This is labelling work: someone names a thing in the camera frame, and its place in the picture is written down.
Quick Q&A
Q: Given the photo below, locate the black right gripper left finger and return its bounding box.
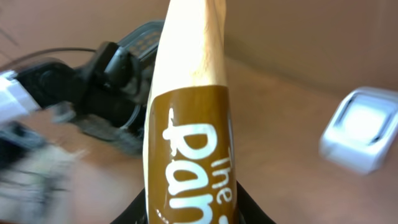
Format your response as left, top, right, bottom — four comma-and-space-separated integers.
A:
111, 189, 148, 224

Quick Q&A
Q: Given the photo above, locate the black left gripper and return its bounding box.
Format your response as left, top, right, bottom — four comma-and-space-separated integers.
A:
71, 40, 155, 156

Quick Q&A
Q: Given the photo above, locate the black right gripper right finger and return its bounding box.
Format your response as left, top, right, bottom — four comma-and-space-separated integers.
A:
236, 182, 275, 224

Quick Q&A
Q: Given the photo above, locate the white brown snack packet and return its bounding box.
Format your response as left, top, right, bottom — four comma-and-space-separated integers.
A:
143, 0, 239, 223

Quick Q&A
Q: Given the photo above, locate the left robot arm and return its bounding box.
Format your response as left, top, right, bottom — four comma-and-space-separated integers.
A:
1, 40, 159, 223

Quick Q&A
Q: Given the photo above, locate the white barcode scanner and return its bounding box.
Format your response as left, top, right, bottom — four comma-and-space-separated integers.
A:
319, 86, 397, 175

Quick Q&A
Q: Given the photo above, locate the grey plastic mesh basket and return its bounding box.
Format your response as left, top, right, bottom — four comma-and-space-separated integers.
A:
118, 20, 164, 68

